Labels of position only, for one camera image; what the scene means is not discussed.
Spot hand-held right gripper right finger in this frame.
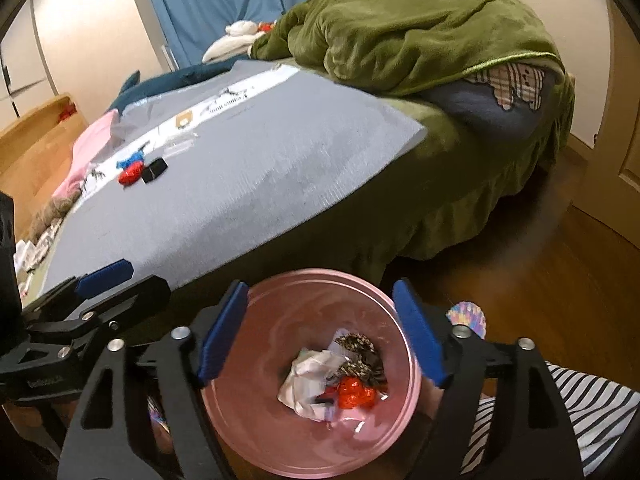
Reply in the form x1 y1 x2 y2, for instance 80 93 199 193
392 278 583 480

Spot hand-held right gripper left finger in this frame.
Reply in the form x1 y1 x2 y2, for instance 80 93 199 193
57 281 249 480

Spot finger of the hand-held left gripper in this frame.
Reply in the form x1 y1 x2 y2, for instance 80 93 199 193
60 275 172 347
22 259 135 329

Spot brown patterned wrapper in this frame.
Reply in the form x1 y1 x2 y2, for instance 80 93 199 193
332 332 388 391

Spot red wrapper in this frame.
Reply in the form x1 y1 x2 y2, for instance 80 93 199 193
325 377 378 411
118 162 146 188

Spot white paper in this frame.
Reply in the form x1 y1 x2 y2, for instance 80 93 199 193
277 349 351 422

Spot pink plastic bin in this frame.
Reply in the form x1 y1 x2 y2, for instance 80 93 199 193
200 269 426 480

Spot dark plaid packet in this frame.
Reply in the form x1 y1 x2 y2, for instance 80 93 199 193
141 158 168 184

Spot blue wrapper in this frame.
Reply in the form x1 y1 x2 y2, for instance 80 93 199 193
116 150 146 171

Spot brown plush toy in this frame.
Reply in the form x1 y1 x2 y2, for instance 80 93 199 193
30 195 81 238

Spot pink pillow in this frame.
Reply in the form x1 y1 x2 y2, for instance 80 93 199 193
52 110 121 201

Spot green bed sheet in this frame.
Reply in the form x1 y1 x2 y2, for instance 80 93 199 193
115 55 576 346

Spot wooden headboard shelf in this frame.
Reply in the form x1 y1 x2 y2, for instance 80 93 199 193
0 92 91 241

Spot striped clothing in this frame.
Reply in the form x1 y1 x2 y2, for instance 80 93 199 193
460 360 640 480

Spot blue shark plush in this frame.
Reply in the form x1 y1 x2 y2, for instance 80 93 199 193
107 57 238 111

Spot white wardrobe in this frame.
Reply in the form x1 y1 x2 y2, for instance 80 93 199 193
0 0 56 131

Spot dark blue plaid bear pillow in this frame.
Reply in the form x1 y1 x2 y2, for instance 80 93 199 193
425 62 556 141

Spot wooden door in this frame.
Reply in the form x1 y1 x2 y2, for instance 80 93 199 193
580 0 640 261

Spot blue curtain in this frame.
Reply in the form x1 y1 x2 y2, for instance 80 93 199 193
137 0 335 68

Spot green blanket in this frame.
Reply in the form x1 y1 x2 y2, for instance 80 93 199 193
250 0 566 98

